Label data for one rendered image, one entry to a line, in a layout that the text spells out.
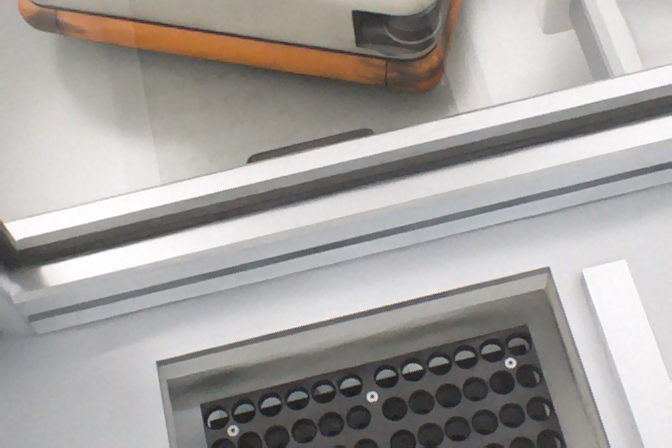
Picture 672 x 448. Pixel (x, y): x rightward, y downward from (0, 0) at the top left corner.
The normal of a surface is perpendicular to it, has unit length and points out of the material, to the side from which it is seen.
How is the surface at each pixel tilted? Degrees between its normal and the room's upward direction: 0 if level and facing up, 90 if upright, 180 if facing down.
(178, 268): 90
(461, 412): 0
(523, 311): 0
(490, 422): 0
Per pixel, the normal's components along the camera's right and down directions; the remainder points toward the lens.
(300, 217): -0.08, -0.47
